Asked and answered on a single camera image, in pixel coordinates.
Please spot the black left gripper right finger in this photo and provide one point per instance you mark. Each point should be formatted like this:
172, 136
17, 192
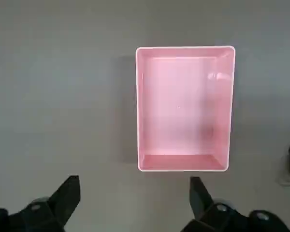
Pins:
203, 203

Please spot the pink plastic box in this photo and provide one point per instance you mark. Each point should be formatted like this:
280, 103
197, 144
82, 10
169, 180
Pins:
181, 108

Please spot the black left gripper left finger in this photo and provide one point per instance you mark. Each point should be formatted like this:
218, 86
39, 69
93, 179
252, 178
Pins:
60, 200

